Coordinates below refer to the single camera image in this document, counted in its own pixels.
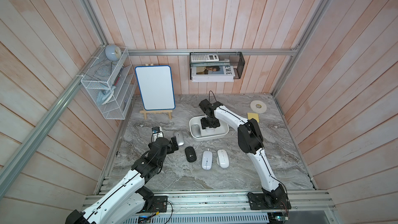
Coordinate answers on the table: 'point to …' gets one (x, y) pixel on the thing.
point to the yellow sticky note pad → (250, 115)
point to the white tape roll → (258, 106)
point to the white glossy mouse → (222, 158)
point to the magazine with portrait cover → (218, 73)
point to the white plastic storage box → (207, 134)
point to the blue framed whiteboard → (156, 86)
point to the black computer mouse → (190, 154)
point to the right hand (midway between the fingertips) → (207, 125)
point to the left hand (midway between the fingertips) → (168, 140)
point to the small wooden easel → (145, 112)
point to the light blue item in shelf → (104, 96)
